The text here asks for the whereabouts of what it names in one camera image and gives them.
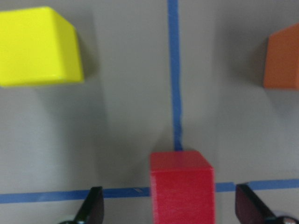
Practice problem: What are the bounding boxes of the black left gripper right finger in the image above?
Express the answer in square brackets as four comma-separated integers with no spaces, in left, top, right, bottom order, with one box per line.
[235,184,278,224]

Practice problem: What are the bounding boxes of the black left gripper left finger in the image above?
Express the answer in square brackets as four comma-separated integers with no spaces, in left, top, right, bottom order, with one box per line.
[73,187,104,224]

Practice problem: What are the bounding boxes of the red wooden block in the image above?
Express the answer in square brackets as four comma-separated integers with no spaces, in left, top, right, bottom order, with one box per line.
[150,150,215,224]

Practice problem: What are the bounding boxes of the orange wooden block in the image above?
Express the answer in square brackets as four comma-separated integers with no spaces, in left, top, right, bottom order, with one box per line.
[263,23,299,90]

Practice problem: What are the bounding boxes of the yellow wooden block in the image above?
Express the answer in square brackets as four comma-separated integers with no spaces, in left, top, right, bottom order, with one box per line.
[0,7,84,87]

